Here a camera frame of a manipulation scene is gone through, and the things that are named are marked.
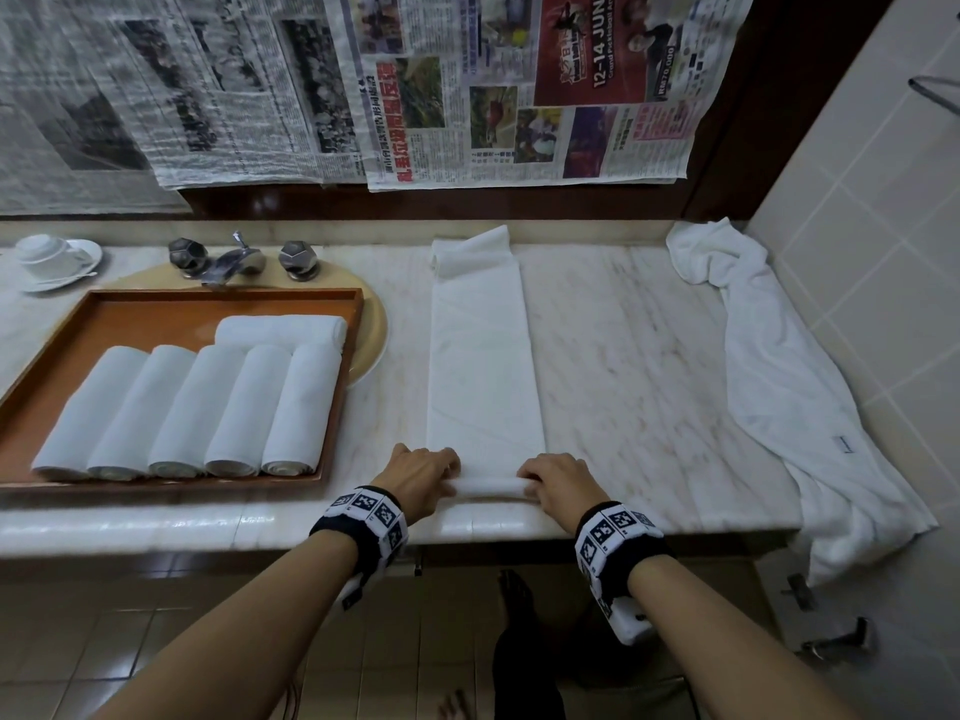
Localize white cup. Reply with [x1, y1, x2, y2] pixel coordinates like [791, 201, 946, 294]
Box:
[15, 233, 92, 283]

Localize black right wristband with markers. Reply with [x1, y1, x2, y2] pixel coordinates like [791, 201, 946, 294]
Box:
[573, 502, 674, 648]

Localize black and white newspaper sheet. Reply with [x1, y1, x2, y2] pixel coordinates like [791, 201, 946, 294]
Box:
[111, 0, 370, 191]

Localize group of rolled white towels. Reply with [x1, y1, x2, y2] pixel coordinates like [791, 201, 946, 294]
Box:
[31, 316, 350, 481]

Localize beige sink basin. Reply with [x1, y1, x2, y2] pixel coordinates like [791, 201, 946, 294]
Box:
[97, 260, 390, 388]

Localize white saucer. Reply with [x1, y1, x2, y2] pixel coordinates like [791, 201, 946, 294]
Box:
[16, 238, 104, 295]

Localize chrome angled pipe valve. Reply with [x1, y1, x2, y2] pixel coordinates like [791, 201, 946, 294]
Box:
[798, 617, 879, 668]

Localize faded grey newspaper sheet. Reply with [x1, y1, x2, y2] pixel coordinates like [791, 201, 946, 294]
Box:
[0, 0, 193, 217]

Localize chrome faucet spout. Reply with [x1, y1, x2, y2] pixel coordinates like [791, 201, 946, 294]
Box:
[200, 232, 264, 288]

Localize faceted metal tap knob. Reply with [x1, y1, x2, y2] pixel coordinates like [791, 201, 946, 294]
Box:
[168, 238, 210, 280]
[279, 240, 322, 283]

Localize long white towel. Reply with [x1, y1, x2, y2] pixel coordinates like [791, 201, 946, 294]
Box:
[425, 224, 547, 505]

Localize orange wooden tray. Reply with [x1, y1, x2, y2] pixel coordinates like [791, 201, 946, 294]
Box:
[0, 288, 366, 493]

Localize small metal pipe valve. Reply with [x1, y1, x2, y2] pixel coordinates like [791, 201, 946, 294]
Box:
[780, 573, 819, 613]

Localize metal towel rack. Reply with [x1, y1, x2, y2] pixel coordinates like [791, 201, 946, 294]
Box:
[907, 73, 960, 118]

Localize black left wristband with markers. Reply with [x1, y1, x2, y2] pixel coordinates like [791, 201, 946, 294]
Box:
[309, 485, 410, 612]

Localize colour printed newspaper sheet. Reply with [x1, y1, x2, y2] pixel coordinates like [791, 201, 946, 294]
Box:
[322, 0, 759, 193]

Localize person's right forearm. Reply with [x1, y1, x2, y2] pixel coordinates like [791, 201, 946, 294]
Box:
[626, 554, 864, 720]

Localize person's left forearm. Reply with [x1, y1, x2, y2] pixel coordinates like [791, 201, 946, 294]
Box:
[90, 528, 363, 720]

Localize person's right hand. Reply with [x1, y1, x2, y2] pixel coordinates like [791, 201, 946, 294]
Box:
[516, 452, 610, 532]

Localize black wristband with markers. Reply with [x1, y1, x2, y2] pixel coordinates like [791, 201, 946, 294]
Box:
[573, 502, 674, 648]
[309, 485, 410, 612]

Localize person's leg in black trousers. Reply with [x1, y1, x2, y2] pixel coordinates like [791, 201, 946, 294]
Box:
[491, 568, 569, 720]

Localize crumpled loose white towel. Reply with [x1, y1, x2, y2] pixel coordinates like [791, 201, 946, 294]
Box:
[666, 217, 939, 587]

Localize person's left hand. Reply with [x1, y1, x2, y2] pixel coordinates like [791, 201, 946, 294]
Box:
[369, 443, 462, 527]

